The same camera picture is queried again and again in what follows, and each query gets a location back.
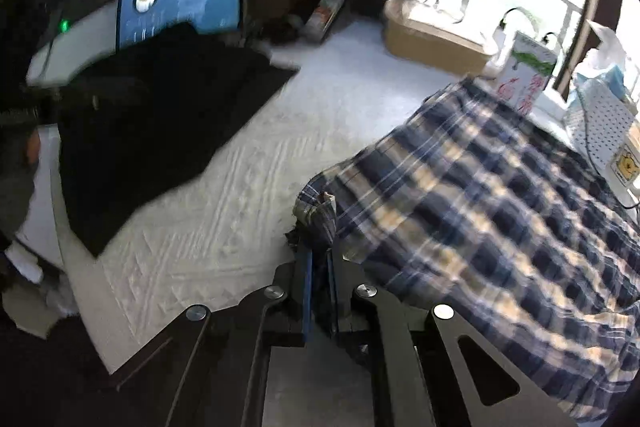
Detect blue plaid pants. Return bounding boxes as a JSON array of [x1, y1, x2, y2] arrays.
[[293, 80, 639, 421]]

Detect black folded garment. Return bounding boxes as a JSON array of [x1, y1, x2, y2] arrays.
[[58, 23, 296, 257]]

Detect white bear mug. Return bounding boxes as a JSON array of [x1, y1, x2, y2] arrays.
[[606, 140, 639, 204]]

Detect white perforated plastic basket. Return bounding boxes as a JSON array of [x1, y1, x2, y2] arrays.
[[563, 79, 634, 171]]

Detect green white milk carton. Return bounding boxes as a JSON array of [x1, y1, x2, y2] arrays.
[[495, 31, 558, 115]]

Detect brown lidded food container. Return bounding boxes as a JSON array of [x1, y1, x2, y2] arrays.
[[383, 0, 498, 76]]

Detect white plastic bag in basket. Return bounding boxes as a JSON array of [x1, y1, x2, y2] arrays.
[[578, 20, 626, 78]]

